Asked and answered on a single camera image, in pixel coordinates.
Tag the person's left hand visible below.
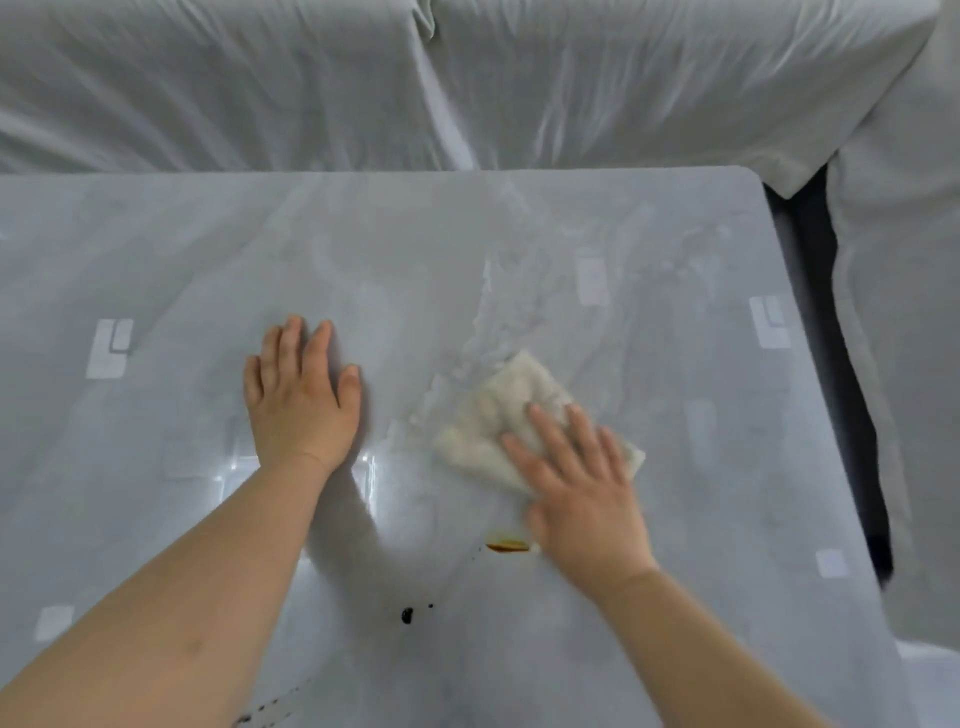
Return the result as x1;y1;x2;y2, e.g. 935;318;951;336
243;314;363;478

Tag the person's right hand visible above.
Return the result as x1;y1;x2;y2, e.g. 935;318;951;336
500;403;660;601

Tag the beige cleaning cloth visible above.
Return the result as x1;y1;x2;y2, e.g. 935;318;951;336
433;348;646;496

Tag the person's right forearm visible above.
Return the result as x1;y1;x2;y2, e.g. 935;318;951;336
596;566;834;728

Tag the person's left forearm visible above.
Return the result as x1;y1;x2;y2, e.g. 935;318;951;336
0;453;331;728

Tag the grey marble table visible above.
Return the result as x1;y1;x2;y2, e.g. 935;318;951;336
0;166;924;728

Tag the sofa with white cover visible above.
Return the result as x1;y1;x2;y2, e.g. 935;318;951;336
0;0;960;646

